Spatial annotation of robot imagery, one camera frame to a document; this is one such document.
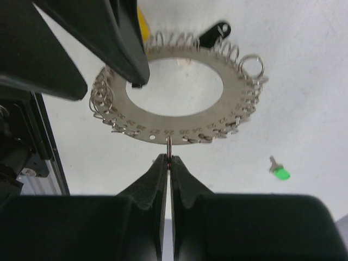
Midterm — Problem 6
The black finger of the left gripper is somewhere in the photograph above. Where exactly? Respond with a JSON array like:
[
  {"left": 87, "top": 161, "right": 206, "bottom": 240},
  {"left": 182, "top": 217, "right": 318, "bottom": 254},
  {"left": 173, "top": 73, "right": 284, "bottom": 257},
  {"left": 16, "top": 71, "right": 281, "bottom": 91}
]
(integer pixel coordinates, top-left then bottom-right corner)
[
  {"left": 35, "top": 0, "right": 150, "bottom": 88},
  {"left": 1, "top": 1, "right": 88, "bottom": 101}
]

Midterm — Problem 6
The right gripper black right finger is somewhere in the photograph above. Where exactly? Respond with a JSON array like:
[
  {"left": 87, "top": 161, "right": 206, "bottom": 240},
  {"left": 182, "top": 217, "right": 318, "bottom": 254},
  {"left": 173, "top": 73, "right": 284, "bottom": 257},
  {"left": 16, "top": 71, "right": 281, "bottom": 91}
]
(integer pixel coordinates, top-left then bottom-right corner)
[{"left": 171, "top": 156, "right": 345, "bottom": 260}]

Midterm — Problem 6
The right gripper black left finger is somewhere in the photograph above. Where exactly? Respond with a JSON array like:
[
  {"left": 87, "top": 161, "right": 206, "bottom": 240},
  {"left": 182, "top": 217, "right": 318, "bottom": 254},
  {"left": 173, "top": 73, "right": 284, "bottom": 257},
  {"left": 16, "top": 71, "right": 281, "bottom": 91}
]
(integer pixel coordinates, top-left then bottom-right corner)
[{"left": 1, "top": 154, "right": 167, "bottom": 260}]

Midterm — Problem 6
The steel keyring disc with rings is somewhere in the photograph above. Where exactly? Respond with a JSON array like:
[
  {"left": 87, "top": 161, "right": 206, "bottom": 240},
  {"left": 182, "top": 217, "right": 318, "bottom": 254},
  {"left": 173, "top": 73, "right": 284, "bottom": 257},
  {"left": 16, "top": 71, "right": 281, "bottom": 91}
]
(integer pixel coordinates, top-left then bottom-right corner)
[{"left": 89, "top": 31, "right": 268, "bottom": 145}]

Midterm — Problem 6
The yellow tag key on disc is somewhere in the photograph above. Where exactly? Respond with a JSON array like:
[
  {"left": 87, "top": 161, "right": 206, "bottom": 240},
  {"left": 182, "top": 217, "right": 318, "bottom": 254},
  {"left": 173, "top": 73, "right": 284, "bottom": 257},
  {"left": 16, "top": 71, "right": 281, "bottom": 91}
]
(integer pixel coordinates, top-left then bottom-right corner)
[{"left": 137, "top": 7, "right": 151, "bottom": 42}]

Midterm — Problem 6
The green tag key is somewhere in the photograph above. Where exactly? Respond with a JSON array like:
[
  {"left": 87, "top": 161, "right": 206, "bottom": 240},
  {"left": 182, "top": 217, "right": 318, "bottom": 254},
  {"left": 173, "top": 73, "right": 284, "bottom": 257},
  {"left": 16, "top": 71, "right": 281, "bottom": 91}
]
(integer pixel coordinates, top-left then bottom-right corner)
[{"left": 269, "top": 156, "right": 291, "bottom": 181}]

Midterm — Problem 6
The black tag key near disc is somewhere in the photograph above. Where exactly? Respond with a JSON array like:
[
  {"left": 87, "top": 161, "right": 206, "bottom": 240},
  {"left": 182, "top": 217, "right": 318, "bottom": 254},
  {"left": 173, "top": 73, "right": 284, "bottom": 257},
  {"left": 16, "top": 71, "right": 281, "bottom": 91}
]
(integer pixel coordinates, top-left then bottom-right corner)
[{"left": 198, "top": 20, "right": 232, "bottom": 49}]

